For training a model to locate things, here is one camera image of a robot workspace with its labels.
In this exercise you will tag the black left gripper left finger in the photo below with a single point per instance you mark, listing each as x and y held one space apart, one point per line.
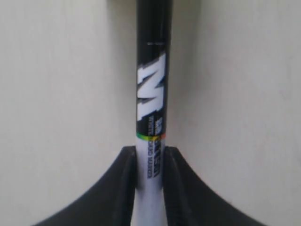
109 202

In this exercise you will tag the black and white whiteboard marker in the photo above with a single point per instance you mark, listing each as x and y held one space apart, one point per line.
153 34

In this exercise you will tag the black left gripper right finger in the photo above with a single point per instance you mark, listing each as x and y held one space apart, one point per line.
189 201

